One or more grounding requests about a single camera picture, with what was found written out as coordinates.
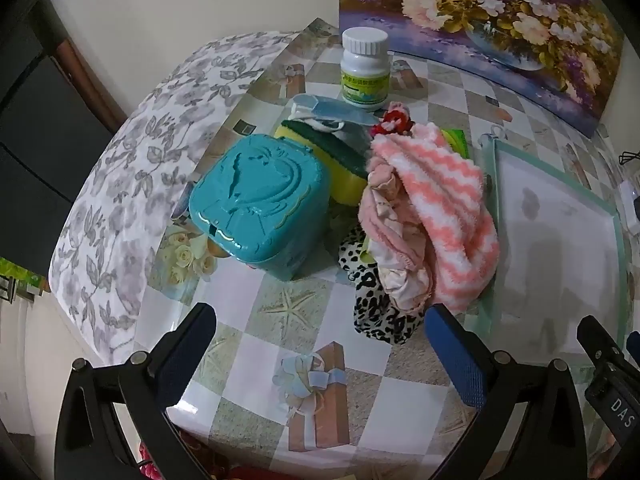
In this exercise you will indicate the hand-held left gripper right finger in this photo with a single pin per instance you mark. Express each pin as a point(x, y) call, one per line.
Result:
point(457, 360)

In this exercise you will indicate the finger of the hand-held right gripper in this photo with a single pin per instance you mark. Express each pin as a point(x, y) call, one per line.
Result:
point(597, 342)
point(634, 345)

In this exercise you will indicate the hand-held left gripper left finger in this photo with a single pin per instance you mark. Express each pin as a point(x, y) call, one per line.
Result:
point(187, 355)

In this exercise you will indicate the leopard print cloth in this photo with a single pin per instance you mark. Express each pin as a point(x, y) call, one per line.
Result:
point(372, 310)

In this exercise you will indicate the pink cloth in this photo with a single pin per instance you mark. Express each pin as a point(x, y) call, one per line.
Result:
point(395, 240)

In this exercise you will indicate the pink striped fluffy sock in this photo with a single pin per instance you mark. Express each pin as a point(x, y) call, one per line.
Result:
point(440, 195)

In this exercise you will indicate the yellow green sponge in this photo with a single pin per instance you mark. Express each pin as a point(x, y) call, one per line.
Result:
point(345, 185)

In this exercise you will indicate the blue face mask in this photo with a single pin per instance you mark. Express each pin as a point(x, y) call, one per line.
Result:
point(325, 107)

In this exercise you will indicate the red floral cloth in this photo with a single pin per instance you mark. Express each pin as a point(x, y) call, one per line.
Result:
point(150, 467)

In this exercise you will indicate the white power strip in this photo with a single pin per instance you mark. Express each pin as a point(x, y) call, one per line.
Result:
point(631, 205)

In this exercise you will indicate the teal plastic box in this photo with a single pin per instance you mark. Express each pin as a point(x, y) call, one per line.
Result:
point(255, 200)

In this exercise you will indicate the green printed paper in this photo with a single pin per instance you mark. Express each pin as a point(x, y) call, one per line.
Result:
point(17, 272)

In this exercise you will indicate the grey floral bedsheet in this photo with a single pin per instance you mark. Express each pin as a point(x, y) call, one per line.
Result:
point(125, 170)

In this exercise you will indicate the green cloth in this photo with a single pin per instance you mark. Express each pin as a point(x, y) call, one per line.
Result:
point(456, 140)

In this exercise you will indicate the red small toy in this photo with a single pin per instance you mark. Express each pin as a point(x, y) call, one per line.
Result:
point(392, 120)

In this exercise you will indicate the black cabinet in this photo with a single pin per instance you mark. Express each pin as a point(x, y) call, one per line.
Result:
point(35, 150)

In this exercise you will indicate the white pill bottle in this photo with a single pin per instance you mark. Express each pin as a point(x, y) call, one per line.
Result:
point(365, 75)

